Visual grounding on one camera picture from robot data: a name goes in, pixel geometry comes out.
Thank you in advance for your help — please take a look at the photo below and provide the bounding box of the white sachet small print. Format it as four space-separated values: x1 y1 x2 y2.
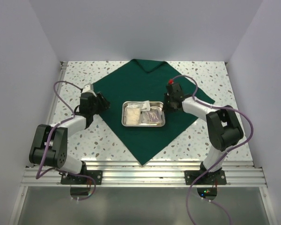
141 100 150 112

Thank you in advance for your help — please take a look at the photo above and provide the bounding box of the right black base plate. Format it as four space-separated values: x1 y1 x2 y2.
184 170 227 185

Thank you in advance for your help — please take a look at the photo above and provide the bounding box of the stainless steel tray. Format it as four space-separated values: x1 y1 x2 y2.
121 100 165 127

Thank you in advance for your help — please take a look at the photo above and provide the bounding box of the cotton swab packet printed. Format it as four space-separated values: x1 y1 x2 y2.
140 110 162 124

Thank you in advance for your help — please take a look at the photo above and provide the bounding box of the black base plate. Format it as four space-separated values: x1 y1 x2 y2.
59 170 103 185
184 170 227 185

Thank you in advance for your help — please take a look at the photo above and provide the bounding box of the aluminium front rail frame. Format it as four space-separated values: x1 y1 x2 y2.
23 159 267 188

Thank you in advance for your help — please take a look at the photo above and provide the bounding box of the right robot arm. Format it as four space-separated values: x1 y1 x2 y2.
163 80 244 184

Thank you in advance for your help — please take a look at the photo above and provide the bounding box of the aluminium left side rail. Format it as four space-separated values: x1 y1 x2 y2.
36 61 68 125

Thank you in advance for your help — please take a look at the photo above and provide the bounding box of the white gauze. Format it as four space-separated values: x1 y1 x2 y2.
125 107 141 126

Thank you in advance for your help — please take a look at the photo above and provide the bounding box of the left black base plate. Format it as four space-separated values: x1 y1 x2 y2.
59 170 103 185

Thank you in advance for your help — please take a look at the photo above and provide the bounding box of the green surgical cloth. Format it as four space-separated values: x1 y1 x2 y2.
85 60 209 164

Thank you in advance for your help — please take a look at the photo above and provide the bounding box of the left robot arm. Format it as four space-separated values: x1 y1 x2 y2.
29 92 110 184

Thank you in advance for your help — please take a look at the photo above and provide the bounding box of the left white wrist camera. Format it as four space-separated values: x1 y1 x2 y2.
81 83 96 95

